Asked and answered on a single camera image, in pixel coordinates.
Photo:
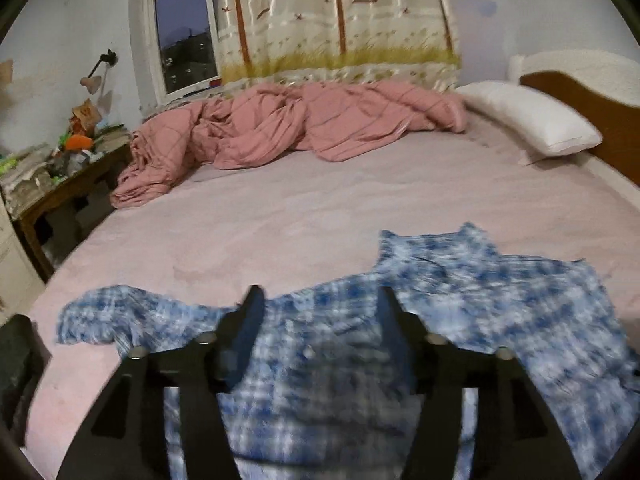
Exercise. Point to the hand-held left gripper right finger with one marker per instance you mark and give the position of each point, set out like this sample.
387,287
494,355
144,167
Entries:
400,340

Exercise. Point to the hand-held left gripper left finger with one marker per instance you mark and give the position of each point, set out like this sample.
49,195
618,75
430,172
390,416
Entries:
240,340

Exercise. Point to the blue plaid shirt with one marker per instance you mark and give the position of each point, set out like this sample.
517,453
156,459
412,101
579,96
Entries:
500,300

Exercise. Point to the bed with pink sheet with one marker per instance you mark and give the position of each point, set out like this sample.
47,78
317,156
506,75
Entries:
275,210

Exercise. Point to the pink checked quilt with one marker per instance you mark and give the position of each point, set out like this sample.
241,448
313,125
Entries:
300,120

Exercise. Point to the wooden side table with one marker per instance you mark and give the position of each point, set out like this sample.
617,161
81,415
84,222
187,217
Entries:
70,185

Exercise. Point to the white drawer cabinet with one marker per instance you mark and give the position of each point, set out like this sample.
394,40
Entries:
15,270

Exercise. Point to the stack of books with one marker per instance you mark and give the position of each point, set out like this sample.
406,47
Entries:
112,139

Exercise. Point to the orange plastic item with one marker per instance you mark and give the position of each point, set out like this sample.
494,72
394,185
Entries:
77,142

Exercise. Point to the white pillow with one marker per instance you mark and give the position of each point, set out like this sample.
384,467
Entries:
530,115

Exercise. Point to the stack of old papers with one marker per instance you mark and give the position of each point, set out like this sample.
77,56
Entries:
25,175

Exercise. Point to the brown paper bag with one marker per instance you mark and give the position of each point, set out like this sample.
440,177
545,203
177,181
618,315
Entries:
82,117

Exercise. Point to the wooden bed headboard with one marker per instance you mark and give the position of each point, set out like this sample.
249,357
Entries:
600,105

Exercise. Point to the white framed window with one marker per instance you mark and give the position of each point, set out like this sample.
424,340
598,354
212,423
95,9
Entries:
185,35

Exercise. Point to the tree print curtain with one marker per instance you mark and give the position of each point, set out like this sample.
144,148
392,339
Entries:
325,20

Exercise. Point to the pink wall lamp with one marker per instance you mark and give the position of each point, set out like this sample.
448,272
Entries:
92,81

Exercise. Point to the cardboard wall patch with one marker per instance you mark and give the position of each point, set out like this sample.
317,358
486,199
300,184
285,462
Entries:
5,71

